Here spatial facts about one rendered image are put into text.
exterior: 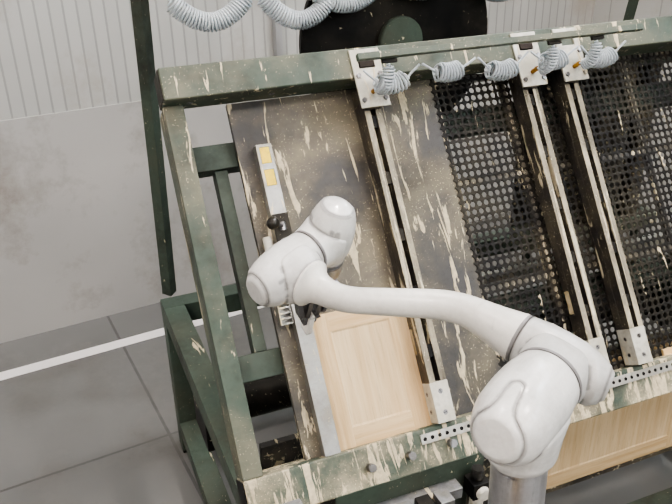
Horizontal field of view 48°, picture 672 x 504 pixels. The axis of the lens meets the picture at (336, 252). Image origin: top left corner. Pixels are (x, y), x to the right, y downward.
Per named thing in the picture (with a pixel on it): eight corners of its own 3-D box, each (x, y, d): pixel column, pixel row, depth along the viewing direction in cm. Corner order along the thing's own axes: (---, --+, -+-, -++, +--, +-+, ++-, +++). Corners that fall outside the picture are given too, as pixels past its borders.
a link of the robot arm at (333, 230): (322, 228, 175) (284, 257, 167) (333, 179, 164) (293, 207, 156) (357, 255, 172) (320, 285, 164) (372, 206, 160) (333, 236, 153)
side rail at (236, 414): (236, 477, 221) (243, 482, 211) (159, 118, 231) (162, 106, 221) (255, 471, 223) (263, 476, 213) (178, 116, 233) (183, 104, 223)
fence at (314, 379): (321, 455, 224) (325, 457, 220) (252, 148, 232) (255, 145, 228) (337, 451, 225) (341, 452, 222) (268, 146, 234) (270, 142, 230)
